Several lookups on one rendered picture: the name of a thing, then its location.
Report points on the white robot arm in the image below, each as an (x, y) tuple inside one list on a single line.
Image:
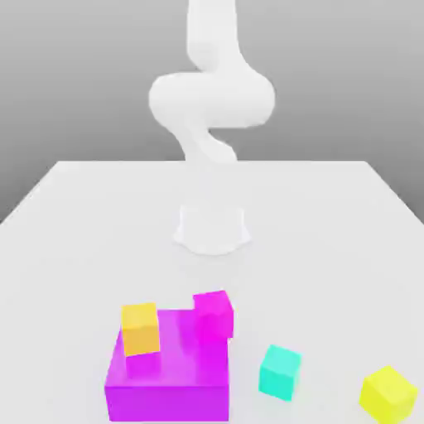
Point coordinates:
[(212, 96)]

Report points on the small cyan cube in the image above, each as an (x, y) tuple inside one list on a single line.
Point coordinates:
[(278, 374)]

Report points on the small orange cube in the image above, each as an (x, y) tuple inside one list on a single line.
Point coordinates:
[(140, 331)]

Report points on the small yellow cube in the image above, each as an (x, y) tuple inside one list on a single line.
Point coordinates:
[(387, 394)]

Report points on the large magenta box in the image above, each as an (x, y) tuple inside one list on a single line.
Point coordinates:
[(179, 377)]

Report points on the small magenta cube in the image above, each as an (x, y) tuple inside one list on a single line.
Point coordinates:
[(215, 314)]

